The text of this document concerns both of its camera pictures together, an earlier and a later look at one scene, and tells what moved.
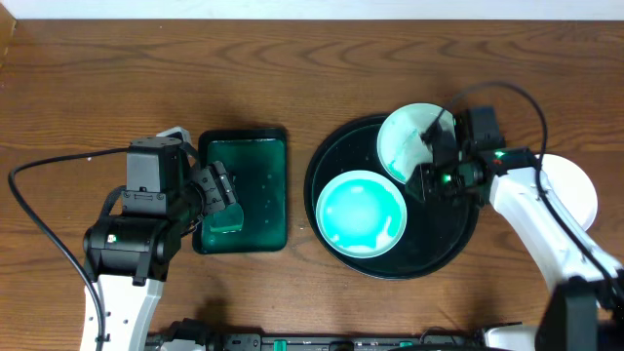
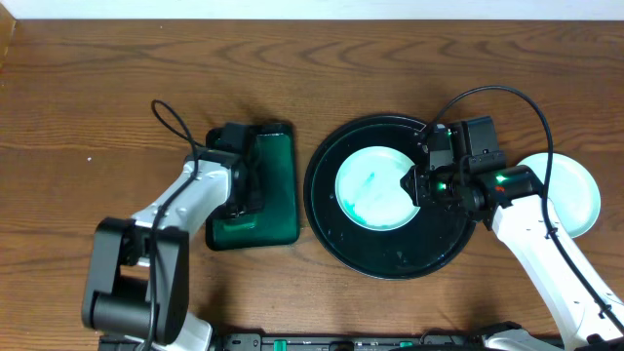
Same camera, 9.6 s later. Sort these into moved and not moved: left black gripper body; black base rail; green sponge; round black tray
Moved: green sponge; left black gripper body
Not moved: round black tray; black base rail
